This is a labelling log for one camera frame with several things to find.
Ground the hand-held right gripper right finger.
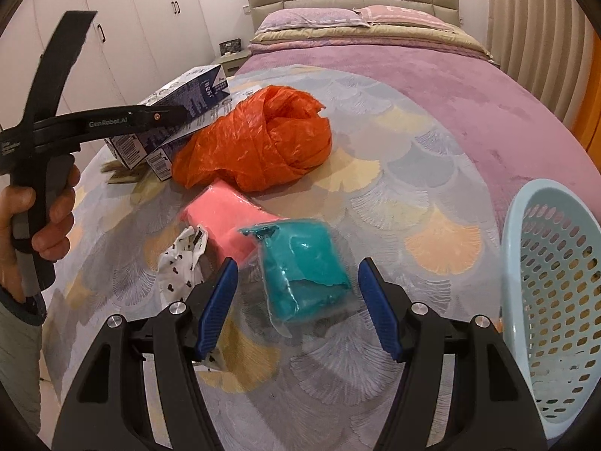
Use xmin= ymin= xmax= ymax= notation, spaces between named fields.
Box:
xmin=358 ymin=257 xmax=548 ymax=451

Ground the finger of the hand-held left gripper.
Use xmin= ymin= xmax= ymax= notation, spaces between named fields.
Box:
xmin=133 ymin=104 xmax=190 ymax=133

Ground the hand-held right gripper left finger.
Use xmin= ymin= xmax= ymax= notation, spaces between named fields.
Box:
xmin=51 ymin=257 xmax=239 ymax=451

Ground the blue and white cardboard box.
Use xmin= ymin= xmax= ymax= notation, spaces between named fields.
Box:
xmin=145 ymin=80 xmax=232 ymax=182
xmin=104 ymin=65 xmax=227 ymax=171

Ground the white bag with black hearts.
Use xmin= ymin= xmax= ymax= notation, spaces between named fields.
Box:
xmin=156 ymin=225 xmax=210 ymax=306

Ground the teal packet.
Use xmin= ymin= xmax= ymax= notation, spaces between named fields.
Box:
xmin=239 ymin=218 xmax=353 ymax=328

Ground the pink and yellow bottle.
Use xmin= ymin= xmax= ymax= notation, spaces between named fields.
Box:
xmin=180 ymin=179 xmax=285 ymax=268

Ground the red toy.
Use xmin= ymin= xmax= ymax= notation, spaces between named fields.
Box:
xmin=171 ymin=85 xmax=333 ymax=192

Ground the light blue plastic basket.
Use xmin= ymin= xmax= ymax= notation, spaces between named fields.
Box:
xmin=500 ymin=179 xmax=601 ymax=439

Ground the person's left forearm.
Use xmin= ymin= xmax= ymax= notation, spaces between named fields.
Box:
xmin=0 ymin=286 xmax=48 ymax=437

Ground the person's left hand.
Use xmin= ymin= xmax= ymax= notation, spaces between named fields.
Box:
xmin=0 ymin=166 xmax=82 ymax=302

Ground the beige nightstand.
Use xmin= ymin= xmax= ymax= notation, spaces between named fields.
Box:
xmin=217 ymin=51 xmax=249 ymax=77

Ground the white wardrobe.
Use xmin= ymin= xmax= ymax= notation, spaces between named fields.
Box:
xmin=0 ymin=0 xmax=200 ymax=130

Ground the round fan pattern mat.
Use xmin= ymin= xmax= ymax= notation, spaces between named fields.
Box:
xmin=44 ymin=63 xmax=507 ymax=451

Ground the purple pillow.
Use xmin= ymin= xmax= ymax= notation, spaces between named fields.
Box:
xmin=256 ymin=8 xmax=371 ymax=36

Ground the purple bed blanket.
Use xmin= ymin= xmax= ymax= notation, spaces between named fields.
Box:
xmin=234 ymin=49 xmax=601 ymax=229

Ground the folded beige quilt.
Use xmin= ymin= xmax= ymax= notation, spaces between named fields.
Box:
xmin=249 ymin=25 xmax=494 ymax=60

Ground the pink pillow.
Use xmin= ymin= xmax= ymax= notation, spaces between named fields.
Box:
xmin=354 ymin=5 xmax=454 ymax=27

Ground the orange curtain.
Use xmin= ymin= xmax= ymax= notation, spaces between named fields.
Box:
xmin=566 ymin=98 xmax=601 ymax=161

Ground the beige curtain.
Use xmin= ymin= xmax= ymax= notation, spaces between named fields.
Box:
xmin=486 ymin=0 xmax=601 ymax=120

